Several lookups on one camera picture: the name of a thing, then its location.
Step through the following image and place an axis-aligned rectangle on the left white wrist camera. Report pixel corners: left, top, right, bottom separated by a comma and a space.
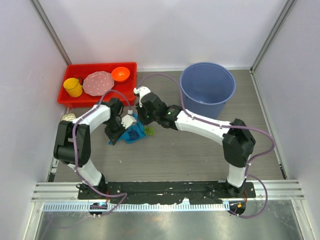
121, 114, 137, 129

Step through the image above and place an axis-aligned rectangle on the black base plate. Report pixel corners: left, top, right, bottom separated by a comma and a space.
77, 180, 257, 206

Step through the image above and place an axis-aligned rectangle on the orange bowl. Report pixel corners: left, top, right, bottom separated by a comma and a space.
111, 66, 131, 83

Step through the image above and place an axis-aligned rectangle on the aluminium front rail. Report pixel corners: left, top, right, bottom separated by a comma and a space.
31, 180, 305, 203

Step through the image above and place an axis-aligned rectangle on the right aluminium corner post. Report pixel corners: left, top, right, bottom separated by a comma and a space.
250, 0, 297, 73

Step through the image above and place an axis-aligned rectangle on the white slotted cable duct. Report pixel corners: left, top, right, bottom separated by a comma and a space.
42, 200, 230, 213

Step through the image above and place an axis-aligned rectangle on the small floral bowl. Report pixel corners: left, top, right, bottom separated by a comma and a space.
60, 112, 77, 122

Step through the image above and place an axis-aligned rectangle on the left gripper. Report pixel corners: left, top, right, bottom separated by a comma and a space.
105, 118, 129, 145

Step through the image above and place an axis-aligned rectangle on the yellow mug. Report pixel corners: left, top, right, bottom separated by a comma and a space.
63, 77, 83, 98

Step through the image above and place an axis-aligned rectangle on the purple cable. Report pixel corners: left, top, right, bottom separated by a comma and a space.
72, 89, 133, 217
136, 74, 276, 219

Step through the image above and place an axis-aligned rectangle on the blue dustpan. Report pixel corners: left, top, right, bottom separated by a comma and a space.
104, 113, 147, 145

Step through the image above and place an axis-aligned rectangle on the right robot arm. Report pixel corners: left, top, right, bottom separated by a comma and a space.
133, 86, 256, 198

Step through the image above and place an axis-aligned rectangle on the blue paper scrap middle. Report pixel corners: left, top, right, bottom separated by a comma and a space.
127, 129, 140, 141

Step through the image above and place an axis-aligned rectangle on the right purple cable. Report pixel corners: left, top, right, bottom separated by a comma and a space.
136, 74, 276, 219

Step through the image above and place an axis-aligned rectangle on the aluminium corner post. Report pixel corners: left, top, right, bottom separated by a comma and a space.
30, 0, 72, 65
250, 0, 297, 73

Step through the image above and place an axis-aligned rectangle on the green paper scrap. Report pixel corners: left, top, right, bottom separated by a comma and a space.
144, 126, 155, 136

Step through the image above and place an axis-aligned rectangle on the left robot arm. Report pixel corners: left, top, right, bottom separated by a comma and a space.
53, 98, 126, 200

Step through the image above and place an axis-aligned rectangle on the blue plastic bucket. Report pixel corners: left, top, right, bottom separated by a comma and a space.
180, 62, 236, 119

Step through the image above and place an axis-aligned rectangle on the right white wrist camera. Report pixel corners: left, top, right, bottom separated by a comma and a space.
133, 86, 151, 108

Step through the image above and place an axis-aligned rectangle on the left aluminium corner post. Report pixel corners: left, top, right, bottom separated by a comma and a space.
30, 0, 72, 65

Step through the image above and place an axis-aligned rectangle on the pink polka dot plate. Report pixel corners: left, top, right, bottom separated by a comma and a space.
82, 71, 115, 97

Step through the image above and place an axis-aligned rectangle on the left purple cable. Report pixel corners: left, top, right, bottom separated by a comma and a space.
72, 89, 133, 217

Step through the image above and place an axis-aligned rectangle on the red plastic tray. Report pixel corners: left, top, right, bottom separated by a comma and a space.
57, 62, 137, 108

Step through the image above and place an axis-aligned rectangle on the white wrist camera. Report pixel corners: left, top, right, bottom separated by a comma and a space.
133, 86, 151, 108
121, 114, 137, 129

